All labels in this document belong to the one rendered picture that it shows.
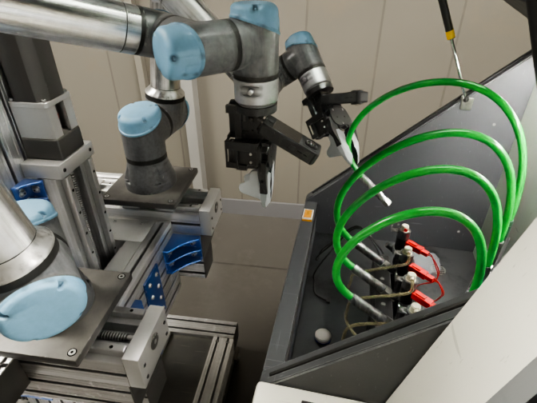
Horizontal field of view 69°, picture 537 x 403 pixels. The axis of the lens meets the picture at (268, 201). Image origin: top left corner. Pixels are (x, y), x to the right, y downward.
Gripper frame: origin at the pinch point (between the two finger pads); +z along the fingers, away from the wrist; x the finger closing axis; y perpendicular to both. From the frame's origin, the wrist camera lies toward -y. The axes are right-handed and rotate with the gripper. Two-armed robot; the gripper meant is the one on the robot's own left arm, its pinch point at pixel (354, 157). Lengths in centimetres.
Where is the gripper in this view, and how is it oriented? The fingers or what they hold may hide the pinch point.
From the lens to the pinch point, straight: 98.4
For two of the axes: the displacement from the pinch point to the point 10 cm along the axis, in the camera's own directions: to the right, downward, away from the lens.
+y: -6.0, 3.3, 7.3
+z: 3.5, 9.3, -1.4
